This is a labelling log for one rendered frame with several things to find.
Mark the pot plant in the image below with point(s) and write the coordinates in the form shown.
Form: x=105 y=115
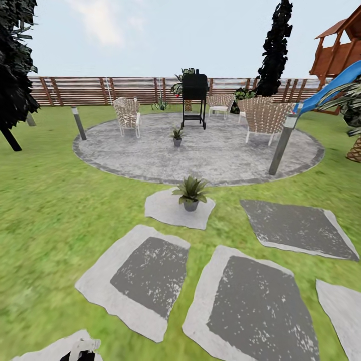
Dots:
x=177 y=137
x=192 y=192

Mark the garden chair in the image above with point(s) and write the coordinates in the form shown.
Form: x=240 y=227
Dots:
x=253 y=104
x=127 y=112
x=269 y=119
x=220 y=103

